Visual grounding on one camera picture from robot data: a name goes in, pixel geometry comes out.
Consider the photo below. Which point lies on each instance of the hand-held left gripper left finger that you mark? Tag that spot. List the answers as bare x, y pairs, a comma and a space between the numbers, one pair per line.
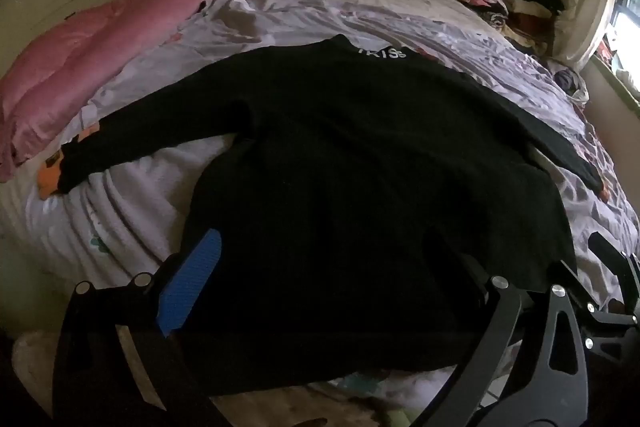
192, 279

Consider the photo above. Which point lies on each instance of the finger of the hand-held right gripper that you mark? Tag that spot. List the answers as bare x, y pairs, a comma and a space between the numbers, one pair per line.
622, 267
600, 314

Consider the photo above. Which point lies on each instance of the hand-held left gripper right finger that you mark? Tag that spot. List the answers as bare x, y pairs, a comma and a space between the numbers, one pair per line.
500, 304

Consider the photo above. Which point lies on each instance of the black sweater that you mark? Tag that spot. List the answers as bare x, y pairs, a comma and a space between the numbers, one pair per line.
350, 157

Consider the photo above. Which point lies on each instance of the white bag of clothes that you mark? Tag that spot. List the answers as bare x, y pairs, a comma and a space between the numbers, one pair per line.
570, 82

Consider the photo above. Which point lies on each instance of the printed bed sheet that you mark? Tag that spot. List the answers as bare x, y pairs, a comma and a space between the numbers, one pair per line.
125, 217

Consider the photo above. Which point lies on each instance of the window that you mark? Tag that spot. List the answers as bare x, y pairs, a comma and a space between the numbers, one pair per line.
627, 17

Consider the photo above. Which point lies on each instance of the pink quilt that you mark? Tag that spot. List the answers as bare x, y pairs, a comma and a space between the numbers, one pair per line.
75, 52

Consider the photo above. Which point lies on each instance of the cream blanket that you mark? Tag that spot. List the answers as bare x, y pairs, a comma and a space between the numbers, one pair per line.
400, 2

